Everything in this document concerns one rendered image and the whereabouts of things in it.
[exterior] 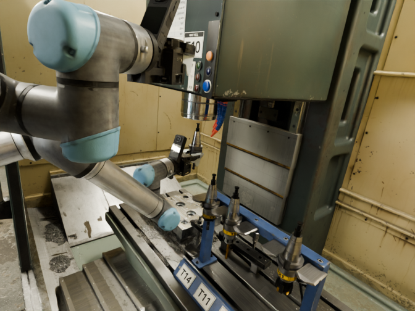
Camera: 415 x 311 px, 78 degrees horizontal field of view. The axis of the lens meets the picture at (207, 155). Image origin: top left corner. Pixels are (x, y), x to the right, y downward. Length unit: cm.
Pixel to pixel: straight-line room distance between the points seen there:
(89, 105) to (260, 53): 60
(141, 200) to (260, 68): 54
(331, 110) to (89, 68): 109
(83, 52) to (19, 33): 156
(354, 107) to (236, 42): 95
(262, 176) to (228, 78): 81
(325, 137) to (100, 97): 109
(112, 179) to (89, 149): 37
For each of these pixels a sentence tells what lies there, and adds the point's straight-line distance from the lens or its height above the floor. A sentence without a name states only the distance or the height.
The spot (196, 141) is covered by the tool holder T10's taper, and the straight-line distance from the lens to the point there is 113.
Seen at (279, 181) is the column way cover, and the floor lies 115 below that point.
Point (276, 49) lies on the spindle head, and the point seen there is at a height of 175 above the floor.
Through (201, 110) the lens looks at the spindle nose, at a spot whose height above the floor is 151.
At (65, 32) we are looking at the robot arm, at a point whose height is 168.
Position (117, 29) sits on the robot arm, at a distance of 37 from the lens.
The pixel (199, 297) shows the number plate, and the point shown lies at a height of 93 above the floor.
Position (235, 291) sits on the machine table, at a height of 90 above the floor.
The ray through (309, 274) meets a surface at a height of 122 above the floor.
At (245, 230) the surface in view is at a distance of 80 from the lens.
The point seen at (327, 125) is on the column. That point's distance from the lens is 128.
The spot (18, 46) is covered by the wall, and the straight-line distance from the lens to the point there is 188.
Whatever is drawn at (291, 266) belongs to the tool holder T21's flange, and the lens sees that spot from 72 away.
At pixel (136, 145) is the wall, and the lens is 215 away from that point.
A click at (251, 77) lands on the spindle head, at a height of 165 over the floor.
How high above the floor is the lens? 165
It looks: 18 degrees down
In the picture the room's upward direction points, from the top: 6 degrees clockwise
